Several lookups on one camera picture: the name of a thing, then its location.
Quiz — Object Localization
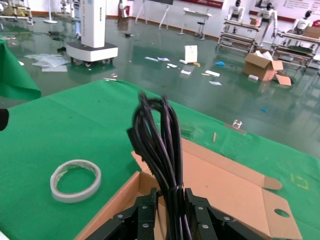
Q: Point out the white wheeled kiosk robot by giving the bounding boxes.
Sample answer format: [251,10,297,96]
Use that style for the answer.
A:
[65,0,119,68]

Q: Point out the white humanoid robot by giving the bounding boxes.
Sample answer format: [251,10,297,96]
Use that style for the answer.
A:
[226,0,247,35]
[287,11,313,35]
[117,0,129,19]
[257,1,279,47]

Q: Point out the closed cardboard box on bench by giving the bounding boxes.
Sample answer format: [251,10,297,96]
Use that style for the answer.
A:
[302,26,320,40]

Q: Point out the white tape roll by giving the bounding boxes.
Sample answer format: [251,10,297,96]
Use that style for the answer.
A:
[49,159,102,204]

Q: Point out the upright white carton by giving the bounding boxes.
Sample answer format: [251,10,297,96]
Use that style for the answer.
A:
[179,44,198,65]

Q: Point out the green cloth of neighbouring table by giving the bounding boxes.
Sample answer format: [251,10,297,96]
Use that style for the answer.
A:
[0,34,42,101]

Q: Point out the whiteboard on white legs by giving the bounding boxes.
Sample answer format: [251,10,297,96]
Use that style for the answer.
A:
[134,0,175,30]

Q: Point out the brown cardboard box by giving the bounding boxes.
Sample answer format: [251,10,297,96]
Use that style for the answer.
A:
[74,137,303,240]

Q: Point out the black power cable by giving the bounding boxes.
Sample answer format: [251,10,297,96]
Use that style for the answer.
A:
[126,91,193,240]

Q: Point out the clear plastic sheets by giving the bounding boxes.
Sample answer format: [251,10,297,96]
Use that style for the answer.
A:
[24,53,71,73]

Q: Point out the loose cardboard flap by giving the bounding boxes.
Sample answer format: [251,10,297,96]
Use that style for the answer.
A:
[274,72,295,87]

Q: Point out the metal storage shelf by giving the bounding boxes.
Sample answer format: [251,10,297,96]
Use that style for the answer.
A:
[0,0,35,26]

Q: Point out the black round stool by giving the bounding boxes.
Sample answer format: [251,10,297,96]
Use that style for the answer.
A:
[194,21,207,41]

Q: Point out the metal frame workbench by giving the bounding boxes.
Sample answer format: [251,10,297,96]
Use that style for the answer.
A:
[271,31,320,68]
[216,18,261,53]

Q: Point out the open cardboard box on floor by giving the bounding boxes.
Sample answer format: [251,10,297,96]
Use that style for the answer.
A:
[241,51,285,81]

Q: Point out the silver binder clip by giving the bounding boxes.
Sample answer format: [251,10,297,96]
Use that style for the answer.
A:
[224,119,248,136]

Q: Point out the white pedestal stand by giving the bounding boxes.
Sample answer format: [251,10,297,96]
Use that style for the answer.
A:
[43,0,59,25]

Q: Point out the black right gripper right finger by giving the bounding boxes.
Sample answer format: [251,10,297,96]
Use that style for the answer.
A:
[184,187,266,240]

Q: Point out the white desk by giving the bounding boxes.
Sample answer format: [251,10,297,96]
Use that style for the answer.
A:
[177,7,213,41]

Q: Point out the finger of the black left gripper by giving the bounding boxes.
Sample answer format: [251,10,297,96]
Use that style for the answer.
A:
[0,108,10,132]

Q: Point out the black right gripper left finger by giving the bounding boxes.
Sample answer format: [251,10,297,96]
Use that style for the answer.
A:
[83,187,159,240]

